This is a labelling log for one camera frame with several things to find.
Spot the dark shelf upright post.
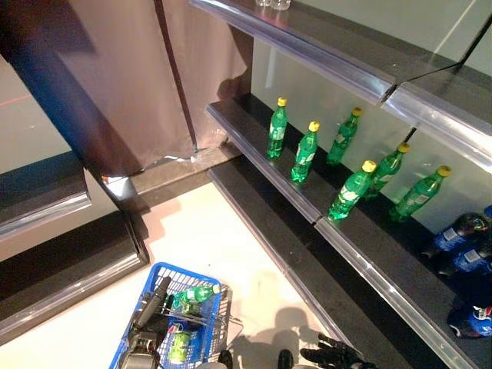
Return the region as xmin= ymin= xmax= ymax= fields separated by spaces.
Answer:
xmin=403 ymin=11 xmax=492 ymax=145

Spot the blue plastic shopping basket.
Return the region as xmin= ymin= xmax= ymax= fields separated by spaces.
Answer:
xmin=108 ymin=262 xmax=243 ymax=369

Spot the green soda can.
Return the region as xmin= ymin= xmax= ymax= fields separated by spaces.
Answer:
xmin=168 ymin=330 xmax=192 ymax=364

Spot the crumpled silver foil sheet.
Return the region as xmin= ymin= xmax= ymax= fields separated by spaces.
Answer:
xmin=101 ymin=175 xmax=135 ymax=201

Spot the brown fabric curtain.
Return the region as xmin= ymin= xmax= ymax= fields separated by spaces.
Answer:
xmin=0 ymin=0 xmax=254 ymax=178

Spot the black shelf base plinth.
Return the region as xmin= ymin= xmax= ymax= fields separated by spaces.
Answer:
xmin=207 ymin=161 xmax=424 ymax=369

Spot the green Sprite bottle yellow cap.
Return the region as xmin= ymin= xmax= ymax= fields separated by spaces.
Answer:
xmin=363 ymin=141 xmax=411 ymax=201
xmin=389 ymin=165 xmax=453 ymax=223
xmin=327 ymin=160 xmax=377 ymax=221
xmin=326 ymin=107 xmax=363 ymax=166
xmin=291 ymin=121 xmax=321 ymax=184
xmin=266 ymin=97 xmax=288 ymax=160
xmin=171 ymin=283 xmax=223 ymax=310

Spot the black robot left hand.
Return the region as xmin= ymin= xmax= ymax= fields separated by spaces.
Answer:
xmin=128 ymin=276 xmax=174 ymax=349

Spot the dark side shelf board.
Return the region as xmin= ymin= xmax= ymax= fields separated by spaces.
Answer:
xmin=0 ymin=151 xmax=92 ymax=243
xmin=0 ymin=211 xmax=150 ymax=345

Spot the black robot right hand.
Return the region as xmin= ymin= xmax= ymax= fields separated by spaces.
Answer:
xmin=299 ymin=333 xmax=377 ymax=369

